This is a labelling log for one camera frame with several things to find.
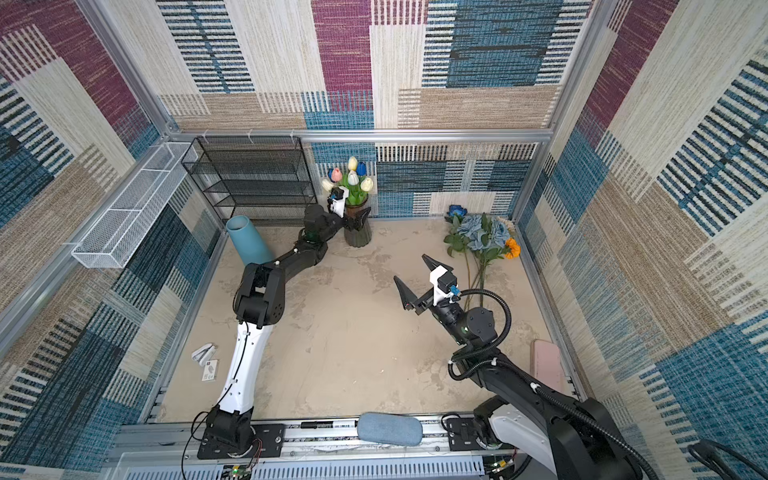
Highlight teal cylindrical vase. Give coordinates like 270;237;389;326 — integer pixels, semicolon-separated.
226;215;275;265

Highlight red ribbed glass vase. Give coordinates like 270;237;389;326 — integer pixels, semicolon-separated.
344;205;372;248

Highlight orange artificial flower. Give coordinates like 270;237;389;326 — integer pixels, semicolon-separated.
504;238;521;259

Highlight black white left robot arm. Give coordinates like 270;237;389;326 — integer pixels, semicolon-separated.
197;204;371;460

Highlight small white paper tags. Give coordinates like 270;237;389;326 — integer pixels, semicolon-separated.
191;343;218;382

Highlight black wire shelf rack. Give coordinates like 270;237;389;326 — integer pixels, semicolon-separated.
181;136;317;225

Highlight blue-grey oval pad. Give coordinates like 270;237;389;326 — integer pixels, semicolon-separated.
357;412;423;447

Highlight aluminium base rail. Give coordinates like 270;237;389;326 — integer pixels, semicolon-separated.
99;412;555;479

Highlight dark blue artificial rose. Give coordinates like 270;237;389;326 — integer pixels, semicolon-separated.
448;204;468;221

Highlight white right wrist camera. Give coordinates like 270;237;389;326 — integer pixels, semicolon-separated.
430;265;461;306

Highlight pink rectangular pad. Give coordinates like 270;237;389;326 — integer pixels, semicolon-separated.
531;339;566;393

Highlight blue-grey artificial rose bunch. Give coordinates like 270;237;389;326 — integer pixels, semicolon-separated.
443;212;517;288

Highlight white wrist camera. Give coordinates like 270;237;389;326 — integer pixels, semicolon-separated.
328;186;349;218
430;265;461;306

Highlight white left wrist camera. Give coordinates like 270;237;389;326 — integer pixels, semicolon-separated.
328;186;349;218

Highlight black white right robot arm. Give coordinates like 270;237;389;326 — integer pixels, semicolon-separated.
393;255;658;479

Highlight white wire mesh basket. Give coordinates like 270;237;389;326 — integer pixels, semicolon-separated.
72;142;191;269

